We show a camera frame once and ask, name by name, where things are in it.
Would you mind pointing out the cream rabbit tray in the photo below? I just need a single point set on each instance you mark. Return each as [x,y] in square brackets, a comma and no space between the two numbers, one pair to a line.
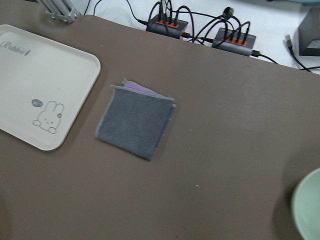
[43,86]

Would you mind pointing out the grey folded cloth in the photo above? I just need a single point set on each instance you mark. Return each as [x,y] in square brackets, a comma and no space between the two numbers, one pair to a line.
[135,119]

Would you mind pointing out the black usb hub orange ports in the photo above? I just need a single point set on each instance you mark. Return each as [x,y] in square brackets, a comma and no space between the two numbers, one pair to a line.
[163,28]

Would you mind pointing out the mint green bowl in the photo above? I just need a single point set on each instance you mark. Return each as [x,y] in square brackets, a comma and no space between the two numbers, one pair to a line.
[305,206]

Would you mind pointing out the black power adapter box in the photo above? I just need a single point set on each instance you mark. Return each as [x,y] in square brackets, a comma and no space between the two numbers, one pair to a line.
[309,34]

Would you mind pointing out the aluminium frame post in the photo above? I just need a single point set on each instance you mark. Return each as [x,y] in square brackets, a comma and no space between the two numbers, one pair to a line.
[61,10]

